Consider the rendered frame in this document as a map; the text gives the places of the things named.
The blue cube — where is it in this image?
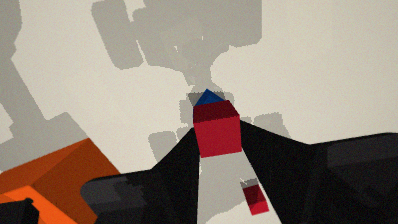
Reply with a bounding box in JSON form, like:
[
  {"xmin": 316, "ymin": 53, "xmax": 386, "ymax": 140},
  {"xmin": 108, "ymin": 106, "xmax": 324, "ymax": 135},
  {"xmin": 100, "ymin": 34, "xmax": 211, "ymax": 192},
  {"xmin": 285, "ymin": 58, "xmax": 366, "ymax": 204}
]
[{"xmin": 195, "ymin": 89, "xmax": 225, "ymax": 106}]

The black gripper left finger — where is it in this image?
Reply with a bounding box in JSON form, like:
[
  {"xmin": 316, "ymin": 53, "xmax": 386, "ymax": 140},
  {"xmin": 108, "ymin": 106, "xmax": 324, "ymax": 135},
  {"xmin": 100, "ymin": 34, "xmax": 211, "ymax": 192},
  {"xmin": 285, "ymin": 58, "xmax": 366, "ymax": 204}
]
[{"xmin": 80, "ymin": 127, "xmax": 200, "ymax": 224}]

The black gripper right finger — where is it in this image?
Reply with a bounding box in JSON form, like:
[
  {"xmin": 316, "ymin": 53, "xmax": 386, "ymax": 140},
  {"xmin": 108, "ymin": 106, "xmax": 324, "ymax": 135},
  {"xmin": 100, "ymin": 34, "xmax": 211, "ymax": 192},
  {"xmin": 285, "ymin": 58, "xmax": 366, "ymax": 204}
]
[{"xmin": 240, "ymin": 120, "xmax": 398, "ymax": 224}]

